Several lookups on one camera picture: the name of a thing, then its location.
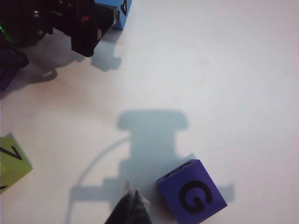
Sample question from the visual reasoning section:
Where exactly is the purple block number five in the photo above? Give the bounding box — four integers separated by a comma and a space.
156, 159, 228, 221

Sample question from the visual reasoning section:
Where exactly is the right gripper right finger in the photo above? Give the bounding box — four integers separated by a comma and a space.
131, 186, 150, 224

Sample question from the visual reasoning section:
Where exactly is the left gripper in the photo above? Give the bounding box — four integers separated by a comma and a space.
52, 0, 120, 58

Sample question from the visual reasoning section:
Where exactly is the purple block nine and D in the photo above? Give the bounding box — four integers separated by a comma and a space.
0, 67, 16, 92

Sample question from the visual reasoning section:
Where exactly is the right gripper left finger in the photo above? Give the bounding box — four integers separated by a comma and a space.
104, 179, 134, 224

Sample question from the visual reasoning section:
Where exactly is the green block nine and J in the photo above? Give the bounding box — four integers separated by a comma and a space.
0, 132, 34, 195

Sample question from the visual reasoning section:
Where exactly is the blue block fish picture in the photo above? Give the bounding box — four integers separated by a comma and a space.
94, 0, 133, 31

